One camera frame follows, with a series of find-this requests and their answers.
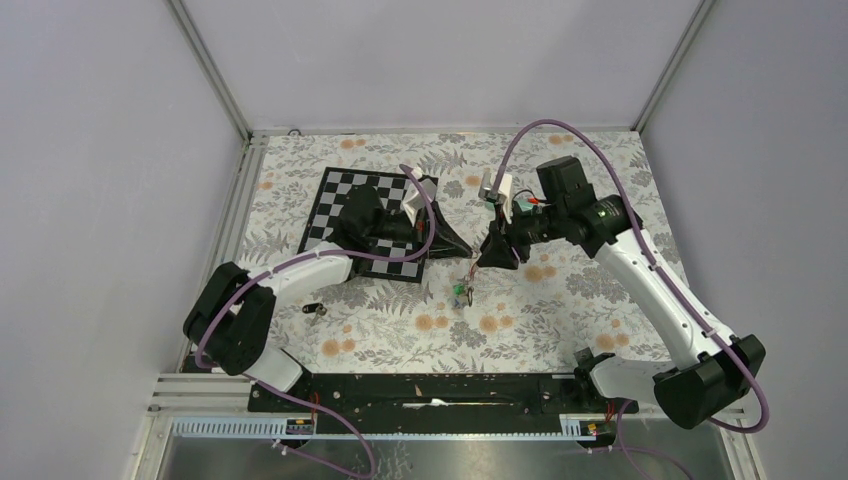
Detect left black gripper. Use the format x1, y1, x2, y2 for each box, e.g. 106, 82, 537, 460
365, 201, 472, 264

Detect black white chessboard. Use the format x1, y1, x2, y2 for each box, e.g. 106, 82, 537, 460
298, 167, 426, 284

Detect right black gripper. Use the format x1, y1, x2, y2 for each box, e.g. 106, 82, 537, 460
477, 198, 566, 271

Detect mint green flashlight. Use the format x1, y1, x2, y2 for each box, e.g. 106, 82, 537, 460
484, 198, 543, 217

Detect floral patterned table mat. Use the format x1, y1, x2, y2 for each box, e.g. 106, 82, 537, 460
239, 130, 682, 373

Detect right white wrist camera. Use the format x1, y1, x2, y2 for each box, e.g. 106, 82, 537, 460
478, 169, 513, 223

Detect key with black tag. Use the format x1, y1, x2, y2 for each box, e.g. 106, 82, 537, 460
302, 303, 327, 317

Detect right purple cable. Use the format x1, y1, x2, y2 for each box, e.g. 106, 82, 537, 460
494, 119, 772, 480

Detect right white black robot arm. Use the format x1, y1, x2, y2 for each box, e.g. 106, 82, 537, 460
477, 156, 766, 429

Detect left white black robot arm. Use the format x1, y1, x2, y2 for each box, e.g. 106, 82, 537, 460
183, 180, 472, 411

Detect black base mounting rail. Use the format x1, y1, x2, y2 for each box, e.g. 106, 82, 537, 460
247, 373, 639, 438

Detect keyring with coloured key tags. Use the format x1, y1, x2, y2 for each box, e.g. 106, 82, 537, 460
452, 260, 478, 309

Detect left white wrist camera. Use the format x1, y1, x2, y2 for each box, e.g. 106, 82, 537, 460
401, 176, 438, 224

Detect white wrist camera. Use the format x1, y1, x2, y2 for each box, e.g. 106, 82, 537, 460
401, 176, 438, 224
478, 169, 513, 223

